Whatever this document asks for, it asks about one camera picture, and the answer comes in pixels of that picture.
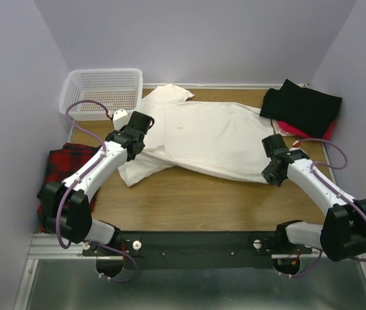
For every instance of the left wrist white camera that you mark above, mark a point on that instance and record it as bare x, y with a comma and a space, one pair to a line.
120, 119

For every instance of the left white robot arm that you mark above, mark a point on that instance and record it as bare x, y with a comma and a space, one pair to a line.
67, 204

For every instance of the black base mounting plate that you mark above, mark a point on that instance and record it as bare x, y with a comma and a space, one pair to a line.
224, 263

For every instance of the white perforated plastic basket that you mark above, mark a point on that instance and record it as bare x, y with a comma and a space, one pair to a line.
115, 88

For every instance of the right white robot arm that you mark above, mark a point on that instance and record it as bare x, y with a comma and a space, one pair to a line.
343, 232

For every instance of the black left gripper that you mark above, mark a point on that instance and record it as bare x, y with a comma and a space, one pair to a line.
121, 130

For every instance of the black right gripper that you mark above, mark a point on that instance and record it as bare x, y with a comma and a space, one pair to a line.
268, 175

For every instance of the white t shirt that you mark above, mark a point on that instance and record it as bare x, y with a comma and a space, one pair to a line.
220, 139

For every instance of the aluminium frame rail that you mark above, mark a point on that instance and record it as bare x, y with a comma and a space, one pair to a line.
57, 247

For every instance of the red plaid folded shirt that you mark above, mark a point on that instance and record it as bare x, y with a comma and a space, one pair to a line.
63, 163

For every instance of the black folded shirt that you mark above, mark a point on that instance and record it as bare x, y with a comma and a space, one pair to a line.
308, 110

